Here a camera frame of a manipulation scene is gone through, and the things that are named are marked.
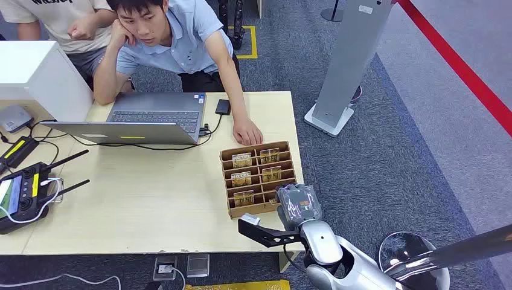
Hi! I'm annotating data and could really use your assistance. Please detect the cardboard card holder box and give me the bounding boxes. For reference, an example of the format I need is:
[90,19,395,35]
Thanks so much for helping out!
[219,140,297,220]

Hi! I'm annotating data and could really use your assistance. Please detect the grey kiosk pillar stand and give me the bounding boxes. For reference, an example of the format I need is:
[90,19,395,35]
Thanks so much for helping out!
[303,0,397,138]

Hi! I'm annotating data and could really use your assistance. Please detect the dark stanchion base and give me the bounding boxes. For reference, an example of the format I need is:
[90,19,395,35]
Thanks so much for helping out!
[319,0,345,23]

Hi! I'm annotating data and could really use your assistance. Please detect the black legged stand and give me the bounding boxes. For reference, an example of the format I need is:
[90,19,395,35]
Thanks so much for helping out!
[217,0,246,51]

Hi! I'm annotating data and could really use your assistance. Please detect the red barrier belt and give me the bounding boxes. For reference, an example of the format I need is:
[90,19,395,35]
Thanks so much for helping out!
[397,0,512,138]

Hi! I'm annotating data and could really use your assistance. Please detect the black laptop cable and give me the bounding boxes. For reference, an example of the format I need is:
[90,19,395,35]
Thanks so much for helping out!
[69,114,224,152]

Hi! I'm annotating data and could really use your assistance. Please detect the black desk cables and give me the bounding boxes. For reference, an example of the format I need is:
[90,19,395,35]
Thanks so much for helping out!
[0,119,69,166]

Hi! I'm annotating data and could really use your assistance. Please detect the white controller cable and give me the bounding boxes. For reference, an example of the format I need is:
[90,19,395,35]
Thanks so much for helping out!
[0,178,65,225]

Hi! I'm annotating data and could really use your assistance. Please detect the person's right hand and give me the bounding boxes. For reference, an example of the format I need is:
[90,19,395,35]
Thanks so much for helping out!
[107,19,138,51]

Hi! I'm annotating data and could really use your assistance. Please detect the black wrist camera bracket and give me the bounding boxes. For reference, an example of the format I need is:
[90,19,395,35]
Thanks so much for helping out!
[237,217,306,249]

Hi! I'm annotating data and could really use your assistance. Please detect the person's left hand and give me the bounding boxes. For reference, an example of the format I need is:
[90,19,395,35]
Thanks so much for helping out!
[66,14,100,41]
[232,117,264,147]

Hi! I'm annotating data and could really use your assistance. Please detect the floor power outlet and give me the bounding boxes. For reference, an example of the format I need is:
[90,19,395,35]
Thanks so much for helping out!
[152,256,178,282]

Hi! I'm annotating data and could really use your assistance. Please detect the yellow strip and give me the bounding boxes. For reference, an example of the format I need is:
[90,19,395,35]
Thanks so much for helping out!
[183,279,291,290]

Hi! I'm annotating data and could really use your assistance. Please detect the small grey device box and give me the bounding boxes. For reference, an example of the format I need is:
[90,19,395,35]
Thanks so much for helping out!
[0,104,35,135]

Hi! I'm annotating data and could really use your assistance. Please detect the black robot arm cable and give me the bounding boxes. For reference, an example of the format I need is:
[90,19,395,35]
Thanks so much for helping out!
[283,243,308,274]

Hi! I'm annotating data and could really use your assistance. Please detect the small black external drive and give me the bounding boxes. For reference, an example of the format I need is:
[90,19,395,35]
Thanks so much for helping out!
[214,98,232,117]

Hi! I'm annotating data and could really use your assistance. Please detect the white box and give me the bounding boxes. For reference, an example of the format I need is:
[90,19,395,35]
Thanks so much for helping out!
[0,40,94,123]

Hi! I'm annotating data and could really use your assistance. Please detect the person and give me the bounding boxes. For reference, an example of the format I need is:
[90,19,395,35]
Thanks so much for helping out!
[92,0,264,147]
[0,0,136,94]

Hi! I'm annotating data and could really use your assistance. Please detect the white floor cable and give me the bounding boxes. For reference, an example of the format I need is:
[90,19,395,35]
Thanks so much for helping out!
[0,272,122,290]

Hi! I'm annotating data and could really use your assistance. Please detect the grey laptop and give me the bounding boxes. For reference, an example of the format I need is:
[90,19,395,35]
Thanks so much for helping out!
[41,92,208,146]

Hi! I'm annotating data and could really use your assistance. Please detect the grey floor socket cover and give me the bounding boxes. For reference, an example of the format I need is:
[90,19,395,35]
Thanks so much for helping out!
[186,253,210,279]

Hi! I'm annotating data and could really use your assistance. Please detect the black device with yellow stripe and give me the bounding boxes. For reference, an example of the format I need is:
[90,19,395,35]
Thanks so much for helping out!
[0,135,40,175]

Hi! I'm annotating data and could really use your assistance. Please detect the yellow floor tape square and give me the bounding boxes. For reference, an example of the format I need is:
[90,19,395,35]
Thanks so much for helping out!
[227,25,259,60]

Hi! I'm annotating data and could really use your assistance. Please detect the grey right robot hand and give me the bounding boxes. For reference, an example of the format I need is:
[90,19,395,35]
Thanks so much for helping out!
[275,182,324,232]

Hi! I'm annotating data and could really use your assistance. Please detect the black remote controller with antennas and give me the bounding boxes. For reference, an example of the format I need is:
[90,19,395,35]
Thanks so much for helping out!
[0,149,91,236]

